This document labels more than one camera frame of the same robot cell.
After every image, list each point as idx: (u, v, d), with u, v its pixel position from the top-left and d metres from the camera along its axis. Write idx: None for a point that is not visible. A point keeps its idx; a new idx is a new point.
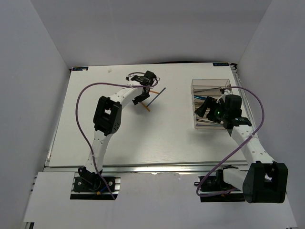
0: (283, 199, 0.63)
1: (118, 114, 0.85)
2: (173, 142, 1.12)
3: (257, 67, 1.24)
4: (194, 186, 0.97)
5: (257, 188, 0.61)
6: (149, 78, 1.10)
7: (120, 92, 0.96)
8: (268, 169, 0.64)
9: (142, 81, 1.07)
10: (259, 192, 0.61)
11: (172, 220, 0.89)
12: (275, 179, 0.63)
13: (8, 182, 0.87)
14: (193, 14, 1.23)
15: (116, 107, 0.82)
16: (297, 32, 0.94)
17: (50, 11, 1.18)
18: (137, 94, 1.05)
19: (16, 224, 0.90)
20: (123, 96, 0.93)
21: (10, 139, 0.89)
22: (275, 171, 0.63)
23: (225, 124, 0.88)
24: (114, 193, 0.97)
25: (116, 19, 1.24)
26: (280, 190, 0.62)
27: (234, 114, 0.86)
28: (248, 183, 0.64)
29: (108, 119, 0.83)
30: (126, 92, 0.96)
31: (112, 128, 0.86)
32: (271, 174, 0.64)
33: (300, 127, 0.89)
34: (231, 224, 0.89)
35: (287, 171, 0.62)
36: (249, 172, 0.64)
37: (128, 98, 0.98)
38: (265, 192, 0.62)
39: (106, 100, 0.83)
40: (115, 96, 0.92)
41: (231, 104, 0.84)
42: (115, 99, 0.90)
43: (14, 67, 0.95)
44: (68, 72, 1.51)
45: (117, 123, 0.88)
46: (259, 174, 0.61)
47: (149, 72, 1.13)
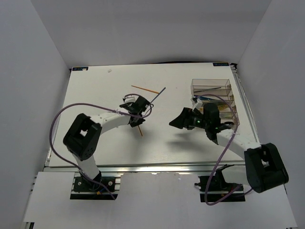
0: (288, 177, 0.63)
1: (95, 138, 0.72)
2: (173, 142, 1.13)
3: (257, 67, 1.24)
4: (194, 186, 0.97)
5: (260, 171, 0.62)
6: (140, 107, 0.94)
7: (105, 114, 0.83)
8: (261, 153, 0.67)
9: (132, 110, 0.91)
10: (263, 176, 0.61)
11: (172, 220, 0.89)
12: (270, 160, 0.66)
13: (8, 182, 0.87)
14: (193, 14, 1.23)
15: (96, 128, 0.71)
16: (297, 31, 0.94)
17: (50, 11, 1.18)
18: (123, 122, 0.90)
19: (17, 223, 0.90)
20: (106, 119, 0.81)
21: (10, 139, 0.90)
22: (267, 152, 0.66)
23: (209, 135, 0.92)
24: (114, 193, 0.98)
25: (116, 18, 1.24)
26: (281, 168, 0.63)
27: (215, 124, 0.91)
28: (250, 173, 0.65)
29: (80, 141, 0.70)
30: (110, 115, 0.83)
31: (83, 155, 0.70)
32: (266, 158, 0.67)
33: (300, 128, 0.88)
34: (231, 224, 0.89)
35: (276, 148, 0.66)
36: (246, 161, 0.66)
37: (112, 123, 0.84)
38: (269, 174, 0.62)
39: (86, 117, 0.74)
40: (96, 117, 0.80)
41: (210, 115, 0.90)
42: (96, 119, 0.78)
43: (13, 67, 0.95)
44: (68, 72, 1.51)
45: (90, 151, 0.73)
46: (254, 157, 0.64)
47: (143, 98, 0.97)
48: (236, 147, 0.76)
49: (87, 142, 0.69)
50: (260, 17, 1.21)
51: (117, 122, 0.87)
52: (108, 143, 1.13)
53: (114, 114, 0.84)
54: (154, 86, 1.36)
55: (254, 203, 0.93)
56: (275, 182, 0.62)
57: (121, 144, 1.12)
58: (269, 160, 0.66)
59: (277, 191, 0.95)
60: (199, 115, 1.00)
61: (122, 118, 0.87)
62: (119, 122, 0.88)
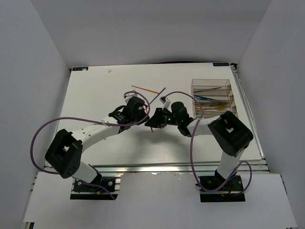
0: (252, 133, 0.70)
1: (76, 157, 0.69)
2: (173, 142, 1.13)
3: (257, 66, 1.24)
4: (195, 186, 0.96)
5: (227, 138, 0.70)
6: (132, 111, 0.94)
7: (88, 128, 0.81)
8: (224, 123, 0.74)
9: (122, 119, 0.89)
10: (231, 140, 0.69)
11: (172, 220, 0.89)
12: (233, 125, 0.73)
13: (8, 181, 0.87)
14: (193, 14, 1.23)
15: (75, 146, 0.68)
16: (297, 31, 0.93)
17: (50, 11, 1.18)
18: (111, 133, 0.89)
19: (17, 223, 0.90)
20: (89, 133, 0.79)
21: (11, 138, 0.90)
22: (227, 119, 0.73)
23: (183, 131, 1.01)
24: (114, 193, 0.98)
25: (116, 18, 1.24)
26: (242, 127, 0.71)
27: (185, 121, 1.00)
28: (222, 143, 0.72)
29: (62, 160, 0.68)
30: (94, 129, 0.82)
31: (64, 173, 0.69)
32: (229, 124, 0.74)
33: (300, 127, 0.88)
34: (230, 224, 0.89)
35: (232, 113, 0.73)
36: (215, 134, 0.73)
37: (97, 137, 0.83)
38: (236, 138, 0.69)
39: (66, 134, 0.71)
40: (79, 132, 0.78)
41: (180, 114, 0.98)
42: (77, 136, 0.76)
43: (13, 67, 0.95)
44: (68, 72, 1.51)
45: (74, 168, 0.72)
46: (218, 128, 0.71)
47: (134, 100, 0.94)
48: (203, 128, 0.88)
49: (66, 161, 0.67)
50: (260, 17, 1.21)
51: (105, 133, 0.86)
52: (109, 143, 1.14)
53: (98, 127, 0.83)
54: (154, 86, 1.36)
55: (253, 203, 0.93)
56: (242, 140, 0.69)
57: (121, 144, 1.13)
58: (231, 126, 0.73)
59: (276, 191, 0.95)
60: (168, 112, 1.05)
61: (109, 129, 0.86)
62: (107, 133, 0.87)
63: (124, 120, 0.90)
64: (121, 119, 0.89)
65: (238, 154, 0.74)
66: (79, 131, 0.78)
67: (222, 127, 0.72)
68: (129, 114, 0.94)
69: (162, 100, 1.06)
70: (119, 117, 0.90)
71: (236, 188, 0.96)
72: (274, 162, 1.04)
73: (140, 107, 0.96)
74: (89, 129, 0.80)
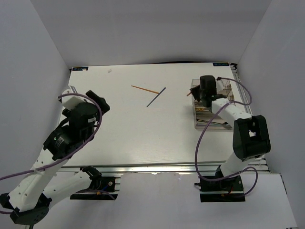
0: (270, 147, 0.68)
1: (27, 217, 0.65)
2: (173, 142, 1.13)
3: (257, 66, 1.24)
4: (194, 186, 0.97)
5: (245, 140, 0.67)
6: (79, 126, 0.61)
7: (24, 183, 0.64)
8: (250, 125, 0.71)
9: (61, 145, 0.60)
10: (248, 145, 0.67)
11: (172, 221, 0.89)
12: (257, 131, 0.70)
13: (9, 181, 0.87)
14: (193, 14, 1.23)
15: (15, 214, 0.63)
16: (297, 31, 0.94)
17: (50, 11, 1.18)
18: (56, 168, 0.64)
19: (17, 223, 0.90)
20: (25, 193, 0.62)
21: (11, 138, 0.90)
22: (256, 123, 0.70)
23: (205, 103, 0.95)
24: (113, 193, 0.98)
25: (116, 18, 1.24)
26: (265, 139, 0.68)
27: (210, 94, 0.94)
28: (237, 141, 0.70)
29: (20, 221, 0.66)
30: (28, 182, 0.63)
31: (33, 222, 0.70)
32: (255, 129, 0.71)
33: (300, 127, 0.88)
34: (231, 224, 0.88)
35: (265, 120, 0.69)
36: (235, 130, 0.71)
37: (39, 187, 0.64)
38: (253, 144, 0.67)
39: (6, 200, 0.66)
40: (15, 193, 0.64)
41: (207, 82, 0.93)
42: (15, 201, 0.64)
43: (13, 67, 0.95)
44: (68, 72, 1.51)
45: (40, 214, 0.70)
46: (242, 127, 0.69)
47: (77, 112, 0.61)
48: (228, 115, 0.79)
49: (23, 222, 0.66)
50: (260, 17, 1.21)
51: (47, 176, 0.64)
52: (109, 143, 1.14)
53: (32, 179, 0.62)
54: (154, 86, 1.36)
55: (253, 203, 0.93)
56: (258, 151, 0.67)
57: (121, 145, 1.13)
58: (256, 131, 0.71)
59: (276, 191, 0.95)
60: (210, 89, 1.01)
61: (49, 170, 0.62)
62: (52, 173, 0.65)
63: (67, 145, 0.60)
64: (61, 148, 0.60)
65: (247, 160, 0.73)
66: (16, 191, 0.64)
67: (247, 129, 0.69)
68: (75, 132, 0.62)
69: None
70: (58, 141, 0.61)
71: (236, 188, 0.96)
72: (274, 162, 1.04)
73: (90, 119, 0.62)
74: (23, 186, 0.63)
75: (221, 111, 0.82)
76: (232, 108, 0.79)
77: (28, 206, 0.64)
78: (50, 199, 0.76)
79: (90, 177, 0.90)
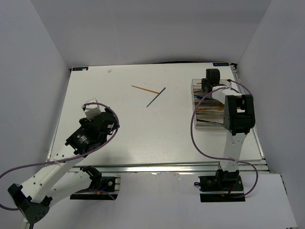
0: (254, 122, 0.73)
1: (35, 210, 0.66)
2: (173, 142, 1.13)
3: (257, 67, 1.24)
4: (194, 186, 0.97)
5: (232, 114, 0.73)
6: (98, 130, 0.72)
7: (41, 173, 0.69)
8: (239, 103, 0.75)
9: (83, 144, 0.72)
10: (234, 119, 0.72)
11: (172, 221, 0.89)
12: (245, 109, 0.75)
13: (9, 181, 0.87)
14: (193, 14, 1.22)
15: (27, 203, 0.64)
16: (297, 31, 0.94)
17: (50, 11, 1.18)
18: (74, 162, 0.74)
19: (17, 224, 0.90)
20: (40, 182, 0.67)
21: (11, 138, 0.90)
22: (245, 101, 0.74)
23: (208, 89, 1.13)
24: (113, 193, 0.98)
25: (116, 18, 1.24)
26: (251, 114, 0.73)
27: (213, 82, 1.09)
28: (227, 116, 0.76)
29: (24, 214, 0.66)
30: (47, 172, 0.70)
31: (33, 220, 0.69)
32: (244, 107, 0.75)
33: (300, 128, 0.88)
34: (231, 224, 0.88)
35: (252, 99, 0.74)
36: (226, 105, 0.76)
37: (54, 180, 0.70)
38: (239, 119, 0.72)
39: (15, 191, 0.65)
40: (30, 183, 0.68)
41: (210, 73, 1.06)
42: (27, 191, 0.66)
43: (12, 67, 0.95)
44: (68, 72, 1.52)
45: (42, 212, 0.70)
46: (231, 102, 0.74)
47: (101, 118, 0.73)
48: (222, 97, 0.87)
49: (27, 215, 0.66)
50: (260, 17, 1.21)
51: (64, 171, 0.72)
52: (109, 143, 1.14)
53: (51, 169, 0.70)
54: (154, 86, 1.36)
55: (253, 202, 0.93)
56: (243, 125, 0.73)
57: (121, 144, 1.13)
58: (244, 108, 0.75)
59: (276, 191, 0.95)
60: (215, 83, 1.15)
61: (67, 164, 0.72)
62: (68, 168, 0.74)
63: (87, 145, 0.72)
64: (82, 145, 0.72)
65: (236, 136, 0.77)
66: (30, 181, 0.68)
67: (236, 105, 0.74)
68: (95, 134, 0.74)
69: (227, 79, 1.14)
70: (80, 139, 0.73)
71: (236, 188, 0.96)
72: (274, 162, 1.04)
73: (109, 125, 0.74)
74: (41, 175, 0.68)
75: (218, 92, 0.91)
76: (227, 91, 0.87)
77: (38, 198, 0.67)
78: (50, 197, 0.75)
79: (90, 177, 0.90)
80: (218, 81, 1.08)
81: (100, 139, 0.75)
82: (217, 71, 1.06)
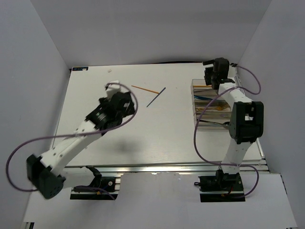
0: (262, 132, 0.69)
1: (52, 182, 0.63)
2: (173, 142, 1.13)
3: (257, 67, 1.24)
4: (194, 186, 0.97)
5: (239, 123, 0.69)
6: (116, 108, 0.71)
7: (60, 146, 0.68)
8: (249, 110, 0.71)
9: (102, 121, 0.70)
10: (240, 129, 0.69)
11: (172, 221, 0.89)
12: (253, 117, 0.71)
13: (9, 181, 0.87)
14: (193, 14, 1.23)
15: (46, 172, 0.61)
16: (297, 31, 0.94)
17: (50, 11, 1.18)
18: (92, 139, 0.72)
19: (17, 224, 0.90)
20: (60, 154, 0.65)
21: (11, 138, 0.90)
22: (254, 109, 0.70)
23: (213, 84, 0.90)
24: (114, 193, 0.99)
25: (116, 19, 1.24)
26: (259, 123, 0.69)
27: (221, 76, 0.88)
28: (232, 123, 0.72)
29: (41, 187, 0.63)
30: (67, 145, 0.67)
31: (47, 196, 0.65)
32: (253, 114, 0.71)
33: (300, 128, 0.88)
34: (231, 224, 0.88)
35: (263, 107, 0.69)
36: (233, 111, 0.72)
37: (73, 152, 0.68)
38: (247, 127, 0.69)
39: (35, 161, 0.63)
40: (49, 154, 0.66)
41: (219, 66, 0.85)
42: (48, 161, 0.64)
43: (13, 67, 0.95)
44: (68, 72, 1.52)
45: (57, 188, 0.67)
46: (239, 109, 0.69)
47: (118, 96, 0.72)
48: (231, 99, 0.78)
49: (45, 188, 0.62)
50: (260, 17, 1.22)
51: (83, 144, 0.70)
52: (109, 144, 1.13)
53: (72, 142, 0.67)
54: (154, 86, 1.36)
55: (254, 202, 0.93)
56: (250, 134, 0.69)
57: (121, 144, 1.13)
58: (252, 116, 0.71)
59: (276, 191, 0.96)
60: None
61: (87, 138, 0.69)
62: (86, 143, 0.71)
63: (106, 122, 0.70)
64: (101, 122, 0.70)
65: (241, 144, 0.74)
66: (49, 152, 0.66)
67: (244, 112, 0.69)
68: (112, 113, 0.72)
69: None
70: (99, 117, 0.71)
71: (236, 188, 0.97)
72: (274, 163, 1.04)
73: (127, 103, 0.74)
74: (61, 147, 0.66)
75: (225, 93, 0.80)
76: (236, 93, 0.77)
77: (56, 169, 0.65)
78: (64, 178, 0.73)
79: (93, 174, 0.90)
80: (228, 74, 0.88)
81: (117, 119, 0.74)
82: (227, 61, 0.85)
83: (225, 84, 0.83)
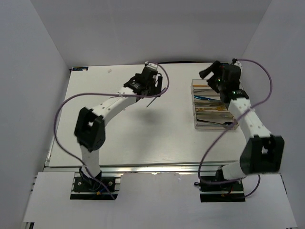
0: (279, 170, 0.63)
1: (101, 130, 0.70)
2: (173, 142, 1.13)
3: (257, 67, 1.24)
4: (194, 186, 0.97)
5: (255, 161, 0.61)
6: (147, 78, 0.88)
7: (106, 103, 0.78)
8: (266, 143, 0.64)
9: (137, 88, 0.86)
10: (255, 165, 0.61)
11: (173, 220, 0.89)
12: (270, 153, 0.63)
13: (8, 182, 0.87)
14: (193, 14, 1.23)
15: (100, 120, 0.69)
16: (297, 31, 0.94)
17: (50, 11, 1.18)
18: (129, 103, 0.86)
19: (17, 224, 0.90)
20: (108, 108, 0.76)
21: (10, 138, 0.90)
22: (273, 144, 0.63)
23: (222, 97, 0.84)
24: (114, 193, 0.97)
25: (116, 19, 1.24)
26: (276, 161, 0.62)
27: (231, 88, 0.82)
28: (246, 158, 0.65)
29: (92, 132, 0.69)
30: (113, 102, 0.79)
31: (93, 145, 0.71)
32: (270, 149, 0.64)
33: (300, 127, 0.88)
34: (231, 224, 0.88)
35: (283, 144, 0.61)
36: (247, 145, 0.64)
37: (116, 109, 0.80)
38: (261, 164, 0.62)
39: (88, 110, 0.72)
40: (99, 109, 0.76)
41: (229, 75, 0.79)
42: (99, 112, 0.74)
43: (13, 67, 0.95)
44: (68, 72, 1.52)
45: (100, 140, 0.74)
46: (256, 146, 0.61)
47: (147, 70, 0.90)
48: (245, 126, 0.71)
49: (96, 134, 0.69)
50: (260, 17, 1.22)
51: (122, 106, 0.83)
52: (109, 144, 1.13)
53: (116, 100, 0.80)
54: None
55: (254, 203, 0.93)
56: (265, 171, 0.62)
57: (121, 144, 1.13)
58: (269, 151, 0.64)
59: (276, 191, 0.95)
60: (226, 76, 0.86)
61: (127, 100, 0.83)
62: (124, 106, 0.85)
63: (140, 89, 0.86)
64: (137, 89, 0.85)
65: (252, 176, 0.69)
66: (98, 107, 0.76)
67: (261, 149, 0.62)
68: (144, 82, 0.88)
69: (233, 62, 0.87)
70: (134, 85, 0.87)
71: (236, 188, 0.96)
72: None
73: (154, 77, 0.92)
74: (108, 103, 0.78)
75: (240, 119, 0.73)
76: (250, 116, 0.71)
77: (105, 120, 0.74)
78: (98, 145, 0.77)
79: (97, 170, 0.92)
80: (238, 85, 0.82)
81: (148, 87, 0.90)
82: (238, 70, 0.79)
83: (238, 99, 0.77)
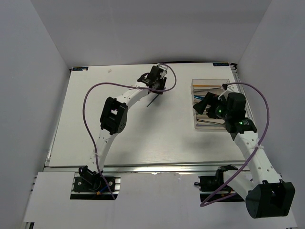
0: (286, 213, 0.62)
1: (124, 115, 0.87)
2: (173, 142, 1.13)
3: (257, 67, 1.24)
4: (194, 186, 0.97)
5: (262, 207, 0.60)
6: (156, 75, 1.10)
7: (127, 93, 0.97)
8: (274, 188, 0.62)
9: (149, 82, 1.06)
10: (262, 211, 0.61)
11: (172, 220, 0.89)
12: (279, 198, 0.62)
13: (8, 182, 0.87)
14: (193, 14, 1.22)
15: (123, 107, 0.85)
16: (297, 32, 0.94)
17: (50, 11, 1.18)
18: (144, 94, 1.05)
19: (17, 224, 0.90)
20: (129, 98, 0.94)
21: (10, 138, 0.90)
22: (282, 190, 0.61)
23: (228, 126, 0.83)
24: (114, 193, 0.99)
25: (116, 19, 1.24)
26: (285, 207, 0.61)
27: (238, 116, 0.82)
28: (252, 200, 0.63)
29: (117, 118, 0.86)
30: (132, 92, 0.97)
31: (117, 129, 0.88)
32: (279, 191, 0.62)
33: (300, 128, 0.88)
34: (231, 224, 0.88)
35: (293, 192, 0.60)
36: (255, 190, 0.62)
37: (134, 99, 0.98)
38: (269, 210, 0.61)
39: (113, 99, 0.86)
40: (121, 97, 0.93)
41: (235, 103, 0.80)
42: (121, 100, 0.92)
43: (13, 68, 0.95)
44: (68, 72, 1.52)
45: (123, 124, 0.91)
46: (264, 196, 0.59)
47: (156, 67, 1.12)
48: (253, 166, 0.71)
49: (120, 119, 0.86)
50: (260, 17, 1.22)
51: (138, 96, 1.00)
52: None
53: (134, 92, 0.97)
54: None
55: None
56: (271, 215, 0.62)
57: (121, 144, 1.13)
58: (277, 195, 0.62)
59: None
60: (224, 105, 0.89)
61: (141, 92, 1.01)
62: (140, 96, 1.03)
63: (150, 83, 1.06)
64: (148, 83, 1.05)
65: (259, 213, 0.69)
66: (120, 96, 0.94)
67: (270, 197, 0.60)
68: (154, 78, 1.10)
69: (224, 88, 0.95)
70: (146, 80, 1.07)
71: None
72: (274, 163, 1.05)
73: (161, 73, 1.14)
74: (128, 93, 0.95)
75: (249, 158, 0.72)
76: (259, 158, 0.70)
77: None
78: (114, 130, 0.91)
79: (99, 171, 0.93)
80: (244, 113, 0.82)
81: (157, 82, 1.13)
82: (242, 99, 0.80)
83: (245, 132, 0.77)
